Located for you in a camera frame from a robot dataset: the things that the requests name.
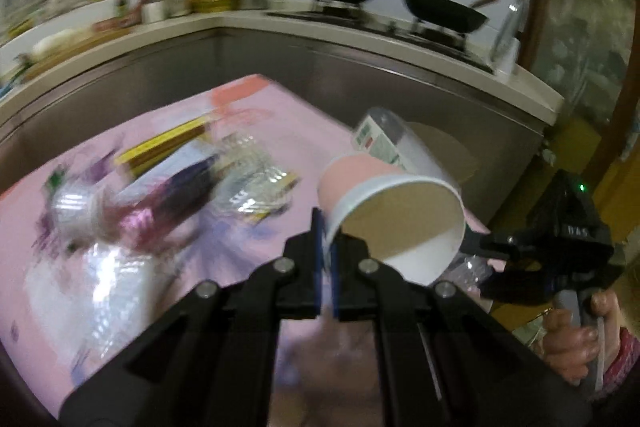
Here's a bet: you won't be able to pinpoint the right hand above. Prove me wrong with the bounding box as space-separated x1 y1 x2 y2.
541 289 620 384

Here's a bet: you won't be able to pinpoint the pink paper cup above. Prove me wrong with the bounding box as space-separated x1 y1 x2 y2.
318 153 466 286

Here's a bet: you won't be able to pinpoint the clear plastic bag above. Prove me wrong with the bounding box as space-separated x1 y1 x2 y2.
25 242 183 362

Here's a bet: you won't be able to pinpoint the grey kitchen cabinets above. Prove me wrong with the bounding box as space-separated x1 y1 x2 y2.
1 27 560 220

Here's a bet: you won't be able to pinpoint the black wok with handle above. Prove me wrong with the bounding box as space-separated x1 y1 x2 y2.
404 0 499 35

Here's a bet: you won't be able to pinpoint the yellow cardboard box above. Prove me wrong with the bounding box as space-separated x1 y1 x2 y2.
114 114 217 180

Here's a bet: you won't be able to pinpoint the gas stove top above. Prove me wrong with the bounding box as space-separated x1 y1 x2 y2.
266 2 494 74

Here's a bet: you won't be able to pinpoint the white yogurt cup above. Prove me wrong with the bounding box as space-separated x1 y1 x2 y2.
50 179 122 245

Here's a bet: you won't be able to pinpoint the glass pot lid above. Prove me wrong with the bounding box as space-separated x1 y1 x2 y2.
488 0 529 66

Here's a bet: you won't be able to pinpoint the yellow snack packet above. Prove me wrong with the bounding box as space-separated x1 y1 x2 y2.
212 132 299 223

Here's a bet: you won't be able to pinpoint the dark purple snack wrapper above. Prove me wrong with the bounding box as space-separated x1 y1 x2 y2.
118 154 219 251

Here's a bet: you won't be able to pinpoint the pink floral tablecloth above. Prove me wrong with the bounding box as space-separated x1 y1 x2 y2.
1 75 483 426

